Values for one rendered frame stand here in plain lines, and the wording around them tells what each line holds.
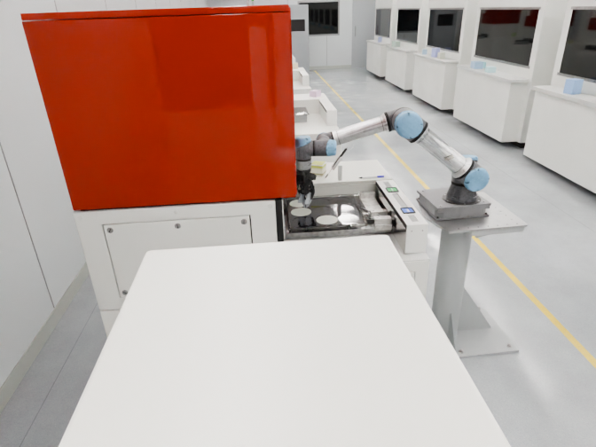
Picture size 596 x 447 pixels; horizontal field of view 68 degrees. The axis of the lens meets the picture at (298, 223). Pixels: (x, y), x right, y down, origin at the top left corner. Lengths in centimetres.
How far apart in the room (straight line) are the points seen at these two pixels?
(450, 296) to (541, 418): 71
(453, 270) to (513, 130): 440
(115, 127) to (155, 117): 13
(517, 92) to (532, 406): 473
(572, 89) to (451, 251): 342
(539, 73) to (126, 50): 576
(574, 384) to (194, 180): 220
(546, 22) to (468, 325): 449
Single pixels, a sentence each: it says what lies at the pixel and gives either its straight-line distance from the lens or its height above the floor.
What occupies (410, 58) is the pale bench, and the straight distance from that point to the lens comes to 1066.
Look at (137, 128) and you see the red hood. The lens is 149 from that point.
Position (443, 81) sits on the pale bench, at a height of 58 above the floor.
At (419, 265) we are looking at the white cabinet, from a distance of 200.
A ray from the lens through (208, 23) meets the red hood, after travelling 141.
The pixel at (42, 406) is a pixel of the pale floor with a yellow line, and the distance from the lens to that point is 281.
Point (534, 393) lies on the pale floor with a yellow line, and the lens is 272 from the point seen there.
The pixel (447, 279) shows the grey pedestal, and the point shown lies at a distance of 261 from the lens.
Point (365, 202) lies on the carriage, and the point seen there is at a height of 88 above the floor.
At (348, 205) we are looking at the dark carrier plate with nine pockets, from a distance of 227.
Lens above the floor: 181
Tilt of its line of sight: 26 degrees down
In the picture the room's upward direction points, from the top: 2 degrees counter-clockwise
